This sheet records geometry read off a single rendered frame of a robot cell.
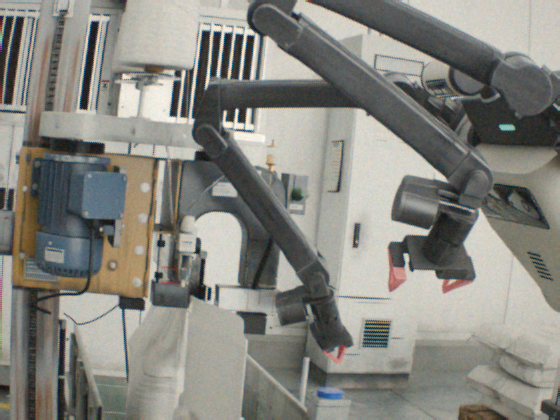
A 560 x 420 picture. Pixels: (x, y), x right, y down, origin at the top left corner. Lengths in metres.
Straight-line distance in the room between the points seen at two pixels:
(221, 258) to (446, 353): 2.40
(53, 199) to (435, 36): 0.93
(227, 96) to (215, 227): 3.09
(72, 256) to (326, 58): 0.82
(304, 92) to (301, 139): 4.49
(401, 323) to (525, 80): 4.82
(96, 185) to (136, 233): 0.31
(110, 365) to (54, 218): 3.09
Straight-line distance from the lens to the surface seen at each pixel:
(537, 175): 1.59
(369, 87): 1.39
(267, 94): 1.97
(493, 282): 7.06
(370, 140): 5.96
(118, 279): 2.22
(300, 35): 1.37
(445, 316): 6.93
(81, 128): 1.97
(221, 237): 5.04
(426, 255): 1.53
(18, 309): 2.28
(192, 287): 2.25
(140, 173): 2.21
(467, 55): 1.40
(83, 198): 1.92
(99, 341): 5.03
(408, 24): 1.38
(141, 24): 2.03
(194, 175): 2.22
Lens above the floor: 1.37
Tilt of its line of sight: 3 degrees down
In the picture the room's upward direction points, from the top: 6 degrees clockwise
